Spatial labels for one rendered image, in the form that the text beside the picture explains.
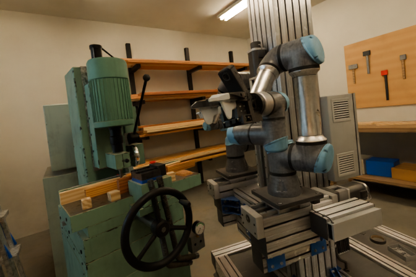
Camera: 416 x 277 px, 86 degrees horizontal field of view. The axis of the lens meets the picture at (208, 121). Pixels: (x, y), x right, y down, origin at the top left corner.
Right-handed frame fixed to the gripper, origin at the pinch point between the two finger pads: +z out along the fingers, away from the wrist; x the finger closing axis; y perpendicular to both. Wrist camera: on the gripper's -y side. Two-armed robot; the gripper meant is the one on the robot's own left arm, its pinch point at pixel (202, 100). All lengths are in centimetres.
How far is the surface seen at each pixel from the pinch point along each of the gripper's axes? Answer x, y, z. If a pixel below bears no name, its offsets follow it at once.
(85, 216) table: 59, 28, 14
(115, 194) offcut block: 59, 23, 3
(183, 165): 71, 22, -42
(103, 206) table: 58, 26, 8
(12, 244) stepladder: 161, 49, 34
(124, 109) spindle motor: 61, -12, -8
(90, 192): 73, 22, 8
